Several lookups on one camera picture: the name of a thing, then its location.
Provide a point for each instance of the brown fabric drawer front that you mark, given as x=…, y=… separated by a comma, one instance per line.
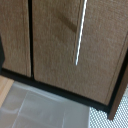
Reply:
x=53, y=46
x=15, y=33

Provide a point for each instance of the dark-framed drawer cabinet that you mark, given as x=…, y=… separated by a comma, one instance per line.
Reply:
x=60, y=91

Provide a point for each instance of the translucent plastic sheet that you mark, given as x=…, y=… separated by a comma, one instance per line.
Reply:
x=43, y=108

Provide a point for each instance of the white mesh mat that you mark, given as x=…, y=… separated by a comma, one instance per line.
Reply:
x=113, y=121

